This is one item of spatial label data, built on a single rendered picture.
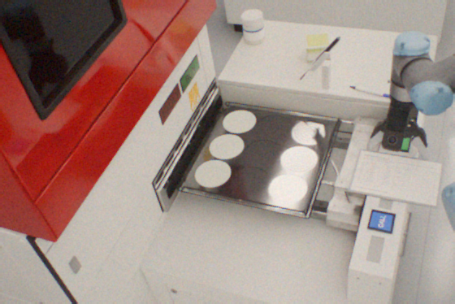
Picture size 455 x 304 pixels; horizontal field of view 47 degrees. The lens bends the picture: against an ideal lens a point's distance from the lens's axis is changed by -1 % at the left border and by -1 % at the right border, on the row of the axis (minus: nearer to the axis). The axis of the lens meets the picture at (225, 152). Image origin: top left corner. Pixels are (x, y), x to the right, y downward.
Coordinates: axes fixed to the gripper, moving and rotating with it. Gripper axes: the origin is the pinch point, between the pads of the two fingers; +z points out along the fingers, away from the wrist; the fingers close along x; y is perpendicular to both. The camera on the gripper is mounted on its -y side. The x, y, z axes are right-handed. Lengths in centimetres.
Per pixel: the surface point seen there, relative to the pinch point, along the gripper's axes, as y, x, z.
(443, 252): 40, -22, 94
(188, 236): -30, 49, 13
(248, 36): 38, 53, -5
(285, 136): 5.2, 31.5, 4.5
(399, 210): -17.8, -3.3, -1.5
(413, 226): 51, -8, 94
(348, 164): 0.7, 12.1, 6.5
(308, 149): 2.1, 23.9, 4.6
